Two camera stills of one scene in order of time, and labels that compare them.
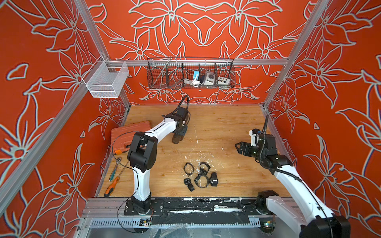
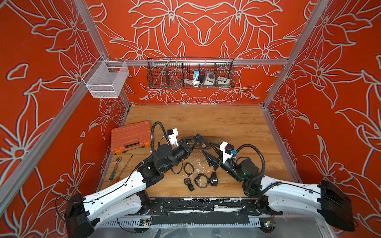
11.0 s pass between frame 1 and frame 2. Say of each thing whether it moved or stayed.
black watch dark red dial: stayed
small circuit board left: stayed
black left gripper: moved
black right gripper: moved
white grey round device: stayed
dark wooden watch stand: moved
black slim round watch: stayed
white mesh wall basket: stayed
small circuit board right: stayed
